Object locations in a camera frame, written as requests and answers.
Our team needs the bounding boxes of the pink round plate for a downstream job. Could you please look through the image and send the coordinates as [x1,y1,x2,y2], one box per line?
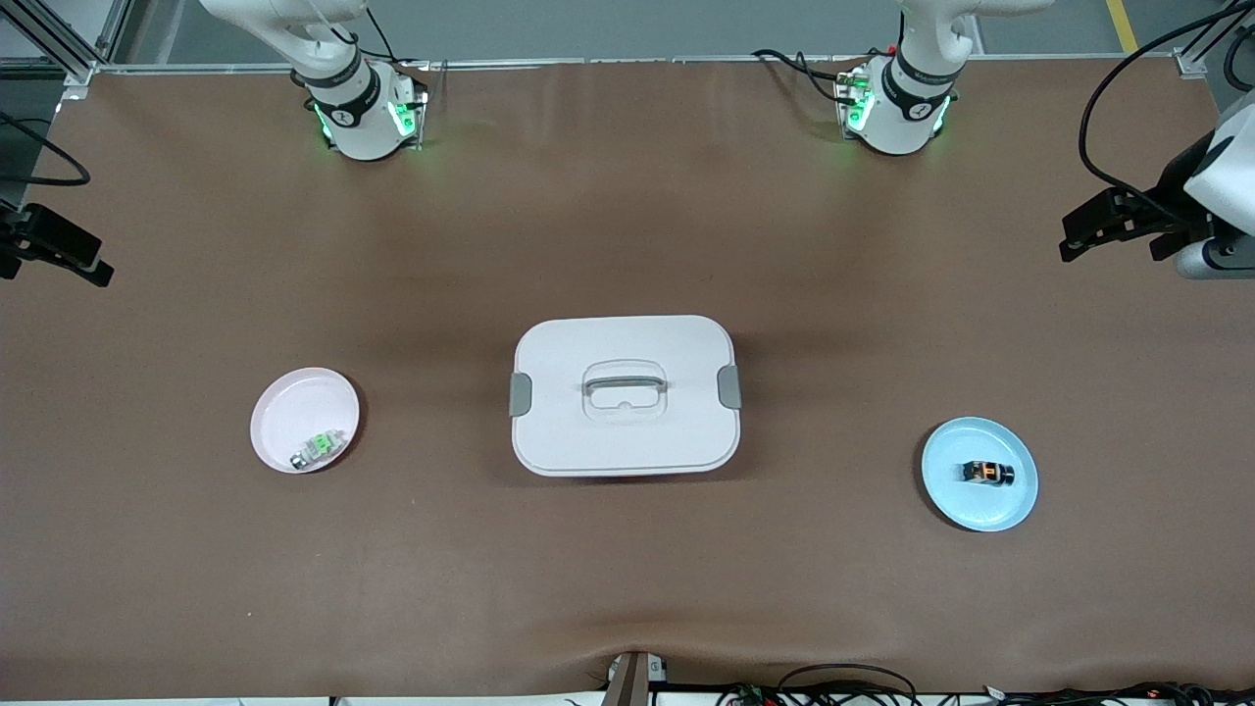
[250,368,361,475]

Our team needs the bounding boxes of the blue round plate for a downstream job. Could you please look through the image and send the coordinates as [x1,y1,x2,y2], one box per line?
[921,417,1039,533]

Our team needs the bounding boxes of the brown table mat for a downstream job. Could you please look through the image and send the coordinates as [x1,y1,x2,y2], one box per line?
[0,59,1255,702]

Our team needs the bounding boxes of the white lidded storage box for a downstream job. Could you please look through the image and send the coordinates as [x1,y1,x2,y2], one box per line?
[509,315,743,479]

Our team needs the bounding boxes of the aluminium frame post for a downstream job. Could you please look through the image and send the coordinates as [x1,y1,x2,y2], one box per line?
[1174,0,1255,81]
[0,0,135,87]

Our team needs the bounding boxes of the green push-button switch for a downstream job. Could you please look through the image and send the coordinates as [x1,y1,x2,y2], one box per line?
[290,429,347,470]

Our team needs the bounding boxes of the black left base cable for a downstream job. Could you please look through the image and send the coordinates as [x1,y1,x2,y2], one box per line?
[751,46,856,105]

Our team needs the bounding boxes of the black base cable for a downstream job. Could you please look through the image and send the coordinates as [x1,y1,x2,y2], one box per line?
[751,46,856,105]
[353,0,434,72]

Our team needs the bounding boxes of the black right base cable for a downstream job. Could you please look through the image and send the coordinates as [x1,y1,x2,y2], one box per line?
[353,0,434,72]

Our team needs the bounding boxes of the tangled cable bundle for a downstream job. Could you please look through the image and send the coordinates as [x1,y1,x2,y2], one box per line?
[716,680,1255,706]

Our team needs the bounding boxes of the black looped cable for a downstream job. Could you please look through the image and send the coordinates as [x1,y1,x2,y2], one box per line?
[778,664,920,706]

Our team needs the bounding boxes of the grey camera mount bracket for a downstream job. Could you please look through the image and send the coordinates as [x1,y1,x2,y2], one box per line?
[602,650,671,706]

